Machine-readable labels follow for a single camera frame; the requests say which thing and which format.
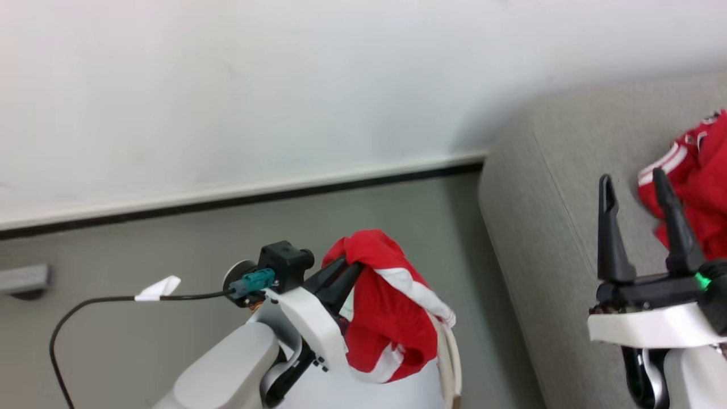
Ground grey metal table frame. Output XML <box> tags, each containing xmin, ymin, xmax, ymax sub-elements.
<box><xmin>0</xmin><ymin>264</ymin><xmax>52</xmax><ymax>295</ymax></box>

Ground white baseboard black strip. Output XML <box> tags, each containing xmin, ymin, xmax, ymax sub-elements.
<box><xmin>0</xmin><ymin>149</ymin><xmax>489</xmax><ymax>240</ymax></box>

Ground thin black cable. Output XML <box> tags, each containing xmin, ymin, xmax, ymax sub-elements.
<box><xmin>49</xmin><ymin>289</ymin><xmax>235</xmax><ymax>409</ymax></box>

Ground cream laundry basket brown rim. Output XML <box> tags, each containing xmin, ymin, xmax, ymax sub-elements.
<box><xmin>433</xmin><ymin>315</ymin><xmax>462</xmax><ymax>409</ymax></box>

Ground red garment wide white band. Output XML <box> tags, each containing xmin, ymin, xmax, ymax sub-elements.
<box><xmin>321</xmin><ymin>229</ymin><xmax>457</xmax><ymax>385</ymax></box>

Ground grey fabric sofa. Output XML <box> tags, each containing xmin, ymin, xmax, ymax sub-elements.
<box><xmin>478</xmin><ymin>71</ymin><xmax>727</xmax><ymax>409</ymax></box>

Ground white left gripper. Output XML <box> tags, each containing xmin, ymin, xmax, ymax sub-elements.
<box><xmin>245</xmin><ymin>256</ymin><xmax>365</xmax><ymax>375</ymax></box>

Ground red garment thin white stripes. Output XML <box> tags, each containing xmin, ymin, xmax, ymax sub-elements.
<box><xmin>637</xmin><ymin>109</ymin><xmax>727</xmax><ymax>262</ymax></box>

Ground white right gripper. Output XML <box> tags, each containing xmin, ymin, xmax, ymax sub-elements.
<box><xmin>587</xmin><ymin>168</ymin><xmax>727</xmax><ymax>349</ymax></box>

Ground white cable tag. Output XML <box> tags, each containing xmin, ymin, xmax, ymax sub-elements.
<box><xmin>134</xmin><ymin>276</ymin><xmax>182</xmax><ymax>302</ymax></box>

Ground teal cable connector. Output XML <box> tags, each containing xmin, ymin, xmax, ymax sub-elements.
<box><xmin>229</xmin><ymin>268</ymin><xmax>277</xmax><ymax>300</ymax></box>

